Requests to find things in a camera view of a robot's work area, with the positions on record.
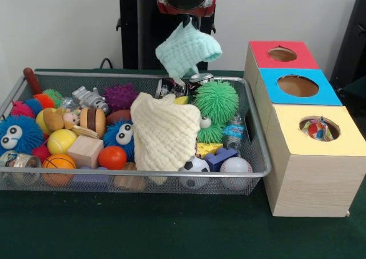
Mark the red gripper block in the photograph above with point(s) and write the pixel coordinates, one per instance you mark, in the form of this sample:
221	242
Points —
186	12

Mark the mint waffle cloth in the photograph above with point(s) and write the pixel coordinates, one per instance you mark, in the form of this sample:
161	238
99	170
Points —
186	50

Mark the cream waffle cloth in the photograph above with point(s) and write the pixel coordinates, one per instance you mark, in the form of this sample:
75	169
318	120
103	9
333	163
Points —
163	133

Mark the multicolour patterned cloth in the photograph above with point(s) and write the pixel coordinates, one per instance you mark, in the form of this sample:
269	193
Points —
317	130

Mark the shallow clear mesh bin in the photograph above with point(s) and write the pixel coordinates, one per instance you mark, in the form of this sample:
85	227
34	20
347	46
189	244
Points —
200	184

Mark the wooden box with three holes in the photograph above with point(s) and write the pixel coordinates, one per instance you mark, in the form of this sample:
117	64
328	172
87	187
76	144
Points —
314	184

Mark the green spiky toy with eyes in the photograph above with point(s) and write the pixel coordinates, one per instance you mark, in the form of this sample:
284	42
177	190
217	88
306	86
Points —
217	99

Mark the toy hamburger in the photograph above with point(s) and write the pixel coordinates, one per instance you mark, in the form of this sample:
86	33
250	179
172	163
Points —
93	121

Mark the small blue spiky eyed ball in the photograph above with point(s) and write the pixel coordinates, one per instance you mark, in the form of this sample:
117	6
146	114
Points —
114	139

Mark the white baseball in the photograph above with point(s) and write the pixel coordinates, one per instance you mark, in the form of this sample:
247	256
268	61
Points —
236	167

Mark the orange red smooth ball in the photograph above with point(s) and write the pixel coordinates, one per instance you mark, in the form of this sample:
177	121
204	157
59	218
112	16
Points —
112	157

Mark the black upright stand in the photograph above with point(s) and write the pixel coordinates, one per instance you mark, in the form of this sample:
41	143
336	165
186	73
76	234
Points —
357	27

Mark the pale wooden cube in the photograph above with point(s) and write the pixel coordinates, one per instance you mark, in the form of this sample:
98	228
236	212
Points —
84	151

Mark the yellow tennis ball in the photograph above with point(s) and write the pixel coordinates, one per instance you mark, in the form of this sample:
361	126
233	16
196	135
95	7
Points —
61	141

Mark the neighbouring green covered table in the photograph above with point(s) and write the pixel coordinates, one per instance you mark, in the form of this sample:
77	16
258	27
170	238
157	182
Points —
354	94

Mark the small orange basketball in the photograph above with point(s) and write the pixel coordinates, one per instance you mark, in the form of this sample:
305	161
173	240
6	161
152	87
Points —
58	163

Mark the blue spiky ball with eyes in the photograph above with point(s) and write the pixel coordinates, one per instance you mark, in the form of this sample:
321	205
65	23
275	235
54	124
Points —
25	133

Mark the dark green table cloth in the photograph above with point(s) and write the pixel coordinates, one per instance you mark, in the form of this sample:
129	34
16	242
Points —
171	227

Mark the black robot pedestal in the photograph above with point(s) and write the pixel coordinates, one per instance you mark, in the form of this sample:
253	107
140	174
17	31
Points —
137	36

